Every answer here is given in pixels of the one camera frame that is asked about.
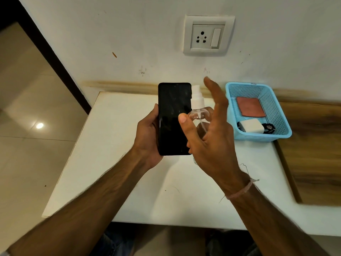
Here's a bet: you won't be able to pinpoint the person's left hand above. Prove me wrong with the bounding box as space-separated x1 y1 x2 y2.
132 103 164 170

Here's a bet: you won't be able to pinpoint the person's right hand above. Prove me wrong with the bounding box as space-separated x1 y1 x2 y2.
178 76 250 197

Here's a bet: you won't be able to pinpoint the black smartphone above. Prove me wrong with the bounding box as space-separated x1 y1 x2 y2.
158 82 193 156

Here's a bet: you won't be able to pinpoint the clear spray bottle white cap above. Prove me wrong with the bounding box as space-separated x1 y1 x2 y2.
188 85 215 166

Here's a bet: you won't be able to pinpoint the person's right forearm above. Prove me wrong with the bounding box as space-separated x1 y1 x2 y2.
225 178 331 256

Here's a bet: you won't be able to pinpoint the person's left forearm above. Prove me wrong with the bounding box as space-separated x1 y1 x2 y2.
5 146 163 256

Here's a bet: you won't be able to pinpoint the white charger adapter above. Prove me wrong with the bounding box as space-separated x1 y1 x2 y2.
238 119 265 135

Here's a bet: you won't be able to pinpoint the reddish brown cloth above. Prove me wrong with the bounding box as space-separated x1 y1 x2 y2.
236 97 266 118

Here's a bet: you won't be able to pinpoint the pink thread wristband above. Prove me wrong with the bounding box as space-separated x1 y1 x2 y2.
219 164 260 203

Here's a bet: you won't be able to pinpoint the light blue plastic basket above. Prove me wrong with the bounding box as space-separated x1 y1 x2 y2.
225 82 293 143

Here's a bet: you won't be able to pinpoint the brown wooden board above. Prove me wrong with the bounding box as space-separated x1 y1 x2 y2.
274 101 341 207

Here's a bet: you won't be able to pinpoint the dark blue jeans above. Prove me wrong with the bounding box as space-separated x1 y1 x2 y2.
89 222 264 256

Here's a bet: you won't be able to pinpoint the white wall socket with switch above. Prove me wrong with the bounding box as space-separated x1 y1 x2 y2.
183 15 236 57

